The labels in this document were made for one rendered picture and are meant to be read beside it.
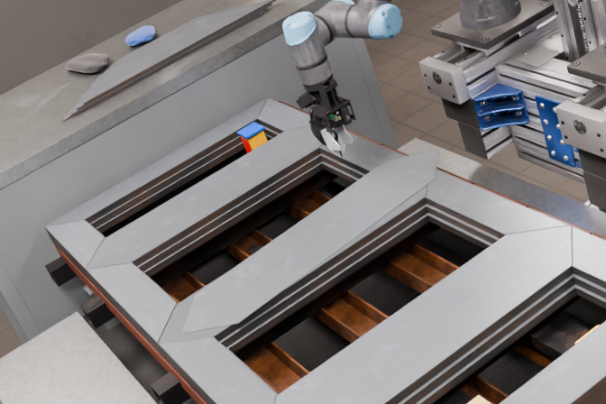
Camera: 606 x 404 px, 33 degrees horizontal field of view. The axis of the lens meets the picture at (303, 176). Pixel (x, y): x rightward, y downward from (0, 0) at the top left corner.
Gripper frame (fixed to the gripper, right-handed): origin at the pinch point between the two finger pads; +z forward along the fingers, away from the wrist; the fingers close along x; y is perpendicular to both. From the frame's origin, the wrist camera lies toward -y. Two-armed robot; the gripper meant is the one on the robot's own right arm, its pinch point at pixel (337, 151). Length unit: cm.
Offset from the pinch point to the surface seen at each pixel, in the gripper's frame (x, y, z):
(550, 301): -5, 72, 10
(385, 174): 4.4, 10.9, 5.9
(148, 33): 0, -100, -15
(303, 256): -26.1, 20.3, 6.3
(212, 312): -49, 19, 7
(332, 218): -13.8, 14.1, 6.2
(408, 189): 2.9, 21.4, 5.9
